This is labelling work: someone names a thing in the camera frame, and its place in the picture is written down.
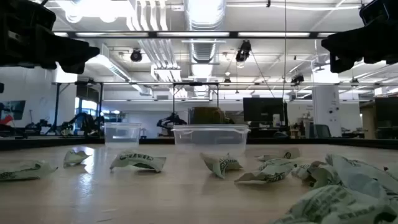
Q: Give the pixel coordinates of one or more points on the long ceiling light fixture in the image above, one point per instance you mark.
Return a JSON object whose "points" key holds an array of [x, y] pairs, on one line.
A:
{"points": [[110, 67]]}

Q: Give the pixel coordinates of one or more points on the white LED light strip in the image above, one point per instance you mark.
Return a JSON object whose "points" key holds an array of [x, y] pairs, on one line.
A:
{"points": [[112, 34], [192, 34], [273, 34]]}

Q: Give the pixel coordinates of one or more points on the black metal table frame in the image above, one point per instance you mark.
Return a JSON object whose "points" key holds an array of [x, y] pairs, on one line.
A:
{"points": [[46, 143]]}

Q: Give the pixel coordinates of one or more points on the dark wall picture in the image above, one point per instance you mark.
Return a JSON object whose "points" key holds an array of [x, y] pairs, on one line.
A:
{"points": [[14, 109]]}

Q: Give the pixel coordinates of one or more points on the brown ceramic mug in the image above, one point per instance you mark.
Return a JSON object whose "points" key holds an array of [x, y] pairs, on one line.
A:
{"points": [[205, 115]]}

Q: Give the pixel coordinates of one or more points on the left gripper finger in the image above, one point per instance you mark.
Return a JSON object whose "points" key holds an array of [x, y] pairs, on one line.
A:
{"points": [[73, 68], [77, 53]]}

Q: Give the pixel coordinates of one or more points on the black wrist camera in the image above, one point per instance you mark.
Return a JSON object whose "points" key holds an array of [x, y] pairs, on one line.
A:
{"points": [[25, 14], [379, 11]]}

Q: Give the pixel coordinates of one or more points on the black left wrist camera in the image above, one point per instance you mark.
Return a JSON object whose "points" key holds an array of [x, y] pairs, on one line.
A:
{"points": [[25, 14]]}

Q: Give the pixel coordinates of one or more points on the black background rig frame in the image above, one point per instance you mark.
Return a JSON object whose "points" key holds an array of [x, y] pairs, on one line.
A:
{"points": [[57, 105], [173, 102]]}

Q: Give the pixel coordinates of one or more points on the white pillar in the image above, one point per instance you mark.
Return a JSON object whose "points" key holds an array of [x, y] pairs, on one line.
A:
{"points": [[326, 109]]}

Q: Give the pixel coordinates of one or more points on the black ceiling-hung camera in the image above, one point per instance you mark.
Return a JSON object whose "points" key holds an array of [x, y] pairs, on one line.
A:
{"points": [[297, 79], [243, 52], [136, 56]]}

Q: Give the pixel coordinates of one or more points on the small clear plastic container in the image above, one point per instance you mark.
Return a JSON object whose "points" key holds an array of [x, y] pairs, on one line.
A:
{"points": [[122, 133]]}

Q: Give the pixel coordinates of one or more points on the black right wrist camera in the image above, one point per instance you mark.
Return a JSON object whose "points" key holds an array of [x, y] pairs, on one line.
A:
{"points": [[379, 11]]}

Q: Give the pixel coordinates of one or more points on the dark office chair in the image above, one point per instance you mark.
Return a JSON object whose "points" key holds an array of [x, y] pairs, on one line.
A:
{"points": [[320, 131]]}

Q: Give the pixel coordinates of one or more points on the silver ceiling air duct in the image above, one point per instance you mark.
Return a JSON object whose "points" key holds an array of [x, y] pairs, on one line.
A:
{"points": [[203, 18]]}

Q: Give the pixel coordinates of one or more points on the black background robot arm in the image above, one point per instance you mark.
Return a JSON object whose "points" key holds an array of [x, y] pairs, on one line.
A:
{"points": [[38, 127], [82, 123], [172, 121]]}

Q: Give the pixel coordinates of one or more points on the large clear plastic container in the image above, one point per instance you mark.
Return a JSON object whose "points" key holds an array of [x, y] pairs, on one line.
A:
{"points": [[211, 137]]}

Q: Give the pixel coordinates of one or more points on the black computer monitor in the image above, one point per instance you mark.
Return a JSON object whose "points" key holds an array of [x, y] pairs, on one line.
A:
{"points": [[264, 109], [387, 112]]}

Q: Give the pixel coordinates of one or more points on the red slanted bar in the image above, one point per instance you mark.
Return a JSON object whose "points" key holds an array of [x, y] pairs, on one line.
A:
{"points": [[6, 119]]}

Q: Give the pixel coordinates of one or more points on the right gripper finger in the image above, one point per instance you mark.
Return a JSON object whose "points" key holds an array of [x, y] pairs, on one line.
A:
{"points": [[345, 42], [340, 64]]}

